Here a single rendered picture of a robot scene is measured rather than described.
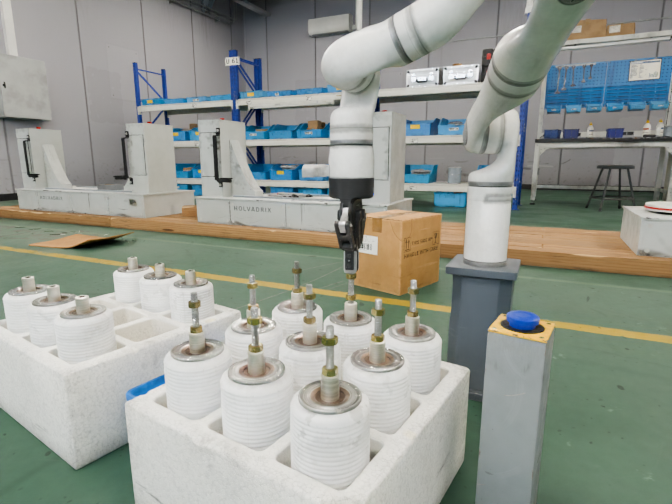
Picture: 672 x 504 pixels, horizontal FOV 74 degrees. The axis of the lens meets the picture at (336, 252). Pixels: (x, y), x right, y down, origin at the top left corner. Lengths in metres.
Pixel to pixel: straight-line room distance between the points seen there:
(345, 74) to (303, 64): 9.57
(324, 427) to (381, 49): 0.51
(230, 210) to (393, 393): 2.66
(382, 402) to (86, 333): 0.54
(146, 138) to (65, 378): 3.03
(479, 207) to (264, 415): 0.62
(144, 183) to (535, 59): 3.34
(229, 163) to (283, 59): 7.34
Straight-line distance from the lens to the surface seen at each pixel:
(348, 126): 0.71
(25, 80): 7.31
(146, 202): 3.75
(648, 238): 2.54
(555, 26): 0.72
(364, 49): 0.70
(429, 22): 0.68
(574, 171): 8.83
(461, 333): 1.04
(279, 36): 10.69
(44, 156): 4.93
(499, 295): 1.00
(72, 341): 0.92
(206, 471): 0.65
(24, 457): 1.05
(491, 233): 0.99
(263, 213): 3.01
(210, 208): 3.28
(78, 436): 0.93
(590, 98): 6.49
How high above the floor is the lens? 0.53
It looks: 12 degrees down
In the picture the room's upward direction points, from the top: straight up
